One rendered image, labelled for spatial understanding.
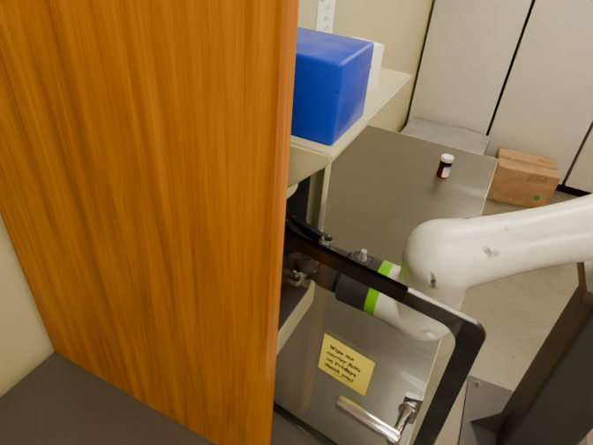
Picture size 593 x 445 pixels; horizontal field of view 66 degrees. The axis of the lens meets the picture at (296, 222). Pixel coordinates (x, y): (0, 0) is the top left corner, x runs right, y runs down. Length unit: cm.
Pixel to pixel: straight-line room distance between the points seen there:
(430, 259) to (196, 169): 33
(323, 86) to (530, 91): 323
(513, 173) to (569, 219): 274
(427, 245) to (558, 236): 19
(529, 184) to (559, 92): 65
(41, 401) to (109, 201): 51
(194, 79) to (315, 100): 13
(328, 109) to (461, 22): 315
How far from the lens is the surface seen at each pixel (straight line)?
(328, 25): 71
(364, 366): 63
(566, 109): 370
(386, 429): 62
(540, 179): 351
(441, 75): 370
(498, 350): 248
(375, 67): 67
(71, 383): 102
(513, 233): 69
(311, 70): 48
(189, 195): 51
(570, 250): 75
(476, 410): 221
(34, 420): 100
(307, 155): 50
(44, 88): 61
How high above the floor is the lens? 174
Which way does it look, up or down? 37 degrees down
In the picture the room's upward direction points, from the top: 5 degrees clockwise
